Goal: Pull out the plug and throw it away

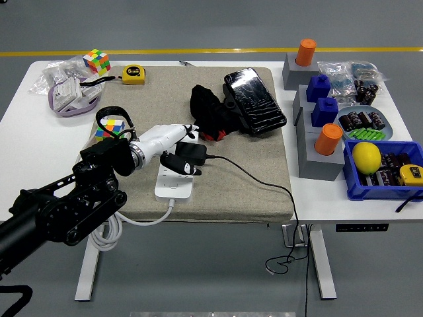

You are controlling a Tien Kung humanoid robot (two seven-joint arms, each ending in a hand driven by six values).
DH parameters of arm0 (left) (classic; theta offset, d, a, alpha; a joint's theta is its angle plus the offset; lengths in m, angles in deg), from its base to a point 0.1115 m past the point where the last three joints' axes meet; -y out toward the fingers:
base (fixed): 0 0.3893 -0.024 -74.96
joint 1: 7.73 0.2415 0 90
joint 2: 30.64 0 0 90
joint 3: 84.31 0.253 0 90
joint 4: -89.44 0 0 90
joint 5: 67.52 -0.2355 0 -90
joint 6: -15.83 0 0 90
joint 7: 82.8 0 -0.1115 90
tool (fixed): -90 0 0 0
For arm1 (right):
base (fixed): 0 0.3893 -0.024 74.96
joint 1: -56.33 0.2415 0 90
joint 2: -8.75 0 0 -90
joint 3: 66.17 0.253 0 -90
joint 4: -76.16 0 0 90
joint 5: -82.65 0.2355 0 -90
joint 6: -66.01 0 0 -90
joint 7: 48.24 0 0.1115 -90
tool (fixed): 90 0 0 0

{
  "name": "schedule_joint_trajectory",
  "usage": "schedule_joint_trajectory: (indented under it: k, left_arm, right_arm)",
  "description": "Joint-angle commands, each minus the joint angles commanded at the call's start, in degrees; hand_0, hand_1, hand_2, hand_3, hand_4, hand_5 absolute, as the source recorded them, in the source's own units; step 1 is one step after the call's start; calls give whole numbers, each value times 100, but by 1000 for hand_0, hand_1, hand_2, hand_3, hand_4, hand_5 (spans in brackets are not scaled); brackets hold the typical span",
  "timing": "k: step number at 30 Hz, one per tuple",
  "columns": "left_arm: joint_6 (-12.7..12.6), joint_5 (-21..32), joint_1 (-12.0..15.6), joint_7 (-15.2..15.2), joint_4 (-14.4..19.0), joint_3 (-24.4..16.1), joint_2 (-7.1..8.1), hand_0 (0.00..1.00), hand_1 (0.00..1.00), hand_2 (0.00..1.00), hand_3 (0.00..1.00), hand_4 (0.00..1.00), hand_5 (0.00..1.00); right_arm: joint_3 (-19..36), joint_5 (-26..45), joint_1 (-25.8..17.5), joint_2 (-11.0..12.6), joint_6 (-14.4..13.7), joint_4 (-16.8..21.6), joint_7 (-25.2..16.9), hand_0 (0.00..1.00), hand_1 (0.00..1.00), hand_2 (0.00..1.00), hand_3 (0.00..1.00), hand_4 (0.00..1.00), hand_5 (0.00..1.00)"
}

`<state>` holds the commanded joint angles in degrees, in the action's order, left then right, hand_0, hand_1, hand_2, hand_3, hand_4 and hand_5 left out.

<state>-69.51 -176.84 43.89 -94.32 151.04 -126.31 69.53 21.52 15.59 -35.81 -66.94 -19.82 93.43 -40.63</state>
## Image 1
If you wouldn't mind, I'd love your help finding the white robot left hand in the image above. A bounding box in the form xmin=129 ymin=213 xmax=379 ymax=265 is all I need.
xmin=138 ymin=123 xmax=204 ymax=177

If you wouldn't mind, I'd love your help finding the black power adapter with cord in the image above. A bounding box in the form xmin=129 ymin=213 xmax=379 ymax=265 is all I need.
xmin=174 ymin=141 xmax=313 ymax=317

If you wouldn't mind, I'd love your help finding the large colourful puzzle cube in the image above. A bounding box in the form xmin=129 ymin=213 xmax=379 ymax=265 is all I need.
xmin=95 ymin=118 xmax=126 ymax=143

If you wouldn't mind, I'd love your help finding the black cloth with red trim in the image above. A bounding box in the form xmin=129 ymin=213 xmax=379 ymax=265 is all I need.
xmin=189 ymin=84 xmax=244 ymax=142

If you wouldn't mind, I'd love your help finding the black phone holder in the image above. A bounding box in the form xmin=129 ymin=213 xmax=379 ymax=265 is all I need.
xmin=221 ymin=84 xmax=251 ymax=133

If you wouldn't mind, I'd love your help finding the grey-brown fabric mat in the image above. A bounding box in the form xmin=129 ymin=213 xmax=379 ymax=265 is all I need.
xmin=88 ymin=65 xmax=295 ymax=223

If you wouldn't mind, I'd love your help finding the purple plastic tray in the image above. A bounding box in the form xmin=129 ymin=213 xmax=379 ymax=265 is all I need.
xmin=48 ymin=77 xmax=104 ymax=119

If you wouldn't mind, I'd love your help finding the small colourful puzzle cube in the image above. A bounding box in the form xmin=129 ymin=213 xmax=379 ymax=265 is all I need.
xmin=82 ymin=48 xmax=112 ymax=75

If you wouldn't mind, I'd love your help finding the black glossy phone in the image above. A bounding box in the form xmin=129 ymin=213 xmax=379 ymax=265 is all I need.
xmin=223 ymin=67 xmax=288 ymax=135

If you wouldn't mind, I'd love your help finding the white plastic socket part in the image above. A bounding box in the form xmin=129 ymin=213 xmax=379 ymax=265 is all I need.
xmin=52 ymin=77 xmax=83 ymax=112

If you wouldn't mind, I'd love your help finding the clear bag of white parts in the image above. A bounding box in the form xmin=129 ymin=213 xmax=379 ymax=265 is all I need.
xmin=29 ymin=55 xmax=91 ymax=96

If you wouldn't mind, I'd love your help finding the grey block with socket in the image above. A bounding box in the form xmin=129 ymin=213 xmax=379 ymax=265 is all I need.
xmin=297 ymin=127 xmax=346 ymax=182
xmin=292 ymin=84 xmax=318 ymax=126
xmin=282 ymin=52 xmax=321 ymax=90

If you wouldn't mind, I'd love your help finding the white table leg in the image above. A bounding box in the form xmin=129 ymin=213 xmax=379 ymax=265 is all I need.
xmin=309 ymin=224 xmax=338 ymax=300
xmin=74 ymin=227 xmax=104 ymax=301

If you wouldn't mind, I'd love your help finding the blue plastic block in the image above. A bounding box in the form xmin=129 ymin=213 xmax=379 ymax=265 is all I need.
xmin=305 ymin=74 xmax=331 ymax=103
xmin=311 ymin=97 xmax=340 ymax=128

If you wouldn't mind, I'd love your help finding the orange plastic cylinder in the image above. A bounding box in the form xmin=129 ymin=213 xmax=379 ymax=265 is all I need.
xmin=295 ymin=38 xmax=317 ymax=67
xmin=313 ymin=123 xmax=344 ymax=156

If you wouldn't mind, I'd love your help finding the clear bag of small parts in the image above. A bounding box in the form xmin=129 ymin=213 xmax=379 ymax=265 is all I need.
xmin=317 ymin=60 xmax=357 ymax=98

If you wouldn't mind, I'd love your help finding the green battery pile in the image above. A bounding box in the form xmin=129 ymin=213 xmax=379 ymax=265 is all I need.
xmin=349 ymin=128 xmax=386 ymax=141

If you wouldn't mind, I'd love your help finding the yellow lemon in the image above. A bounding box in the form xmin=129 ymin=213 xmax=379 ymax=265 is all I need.
xmin=352 ymin=142 xmax=383 ymax=175

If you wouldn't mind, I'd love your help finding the dark capacitor cluster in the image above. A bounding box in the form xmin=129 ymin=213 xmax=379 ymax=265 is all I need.
xmin=354 ymin=78 xmax=380 ymax=106

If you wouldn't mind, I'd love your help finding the clear bag of blue parts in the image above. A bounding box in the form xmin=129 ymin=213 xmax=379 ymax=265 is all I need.
xmin=349 ymin=61 xmax=387 ymax=83

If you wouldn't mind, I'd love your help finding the black table control panel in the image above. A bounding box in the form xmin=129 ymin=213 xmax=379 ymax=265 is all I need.
xmin=335 ymin=223 xmax=390 ymax=232

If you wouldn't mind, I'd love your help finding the blue plastic bin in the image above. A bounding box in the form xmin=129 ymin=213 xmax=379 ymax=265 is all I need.
xmin=342 ymin=140 xmax=423 ymax=201

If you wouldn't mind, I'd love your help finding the light blue plate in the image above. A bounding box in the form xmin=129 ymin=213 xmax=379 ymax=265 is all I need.
xmin=333 ymin=105 xmax=394 ymax=142

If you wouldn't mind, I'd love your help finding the capacitor heap in bin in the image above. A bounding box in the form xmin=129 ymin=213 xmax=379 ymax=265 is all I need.
xmin=360 ymin=152 xmax=412 ymax=188

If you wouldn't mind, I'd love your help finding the yellow tape measure with label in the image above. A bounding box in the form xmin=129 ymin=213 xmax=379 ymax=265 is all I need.
xmin=395 ymin=164 xmax=423 ymax=213

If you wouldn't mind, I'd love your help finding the white power strip with cable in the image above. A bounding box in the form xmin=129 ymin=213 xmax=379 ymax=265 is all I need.
xmin=91 ymin=124 xmax=201 ymax=252

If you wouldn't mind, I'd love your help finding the yellow tape measure black strap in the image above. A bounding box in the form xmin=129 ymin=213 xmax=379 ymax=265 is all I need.
xmin=79 ymin=64 xmax=146 ymax=87

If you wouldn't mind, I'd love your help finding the silver metal bracket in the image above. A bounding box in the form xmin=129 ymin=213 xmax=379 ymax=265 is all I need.
xmin=281 ymin=224 xmax=308 ymax=248

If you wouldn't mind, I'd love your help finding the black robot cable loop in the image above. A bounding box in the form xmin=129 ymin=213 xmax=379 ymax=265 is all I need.
xmin=0 ymin=285 xmax=34 ymax=317

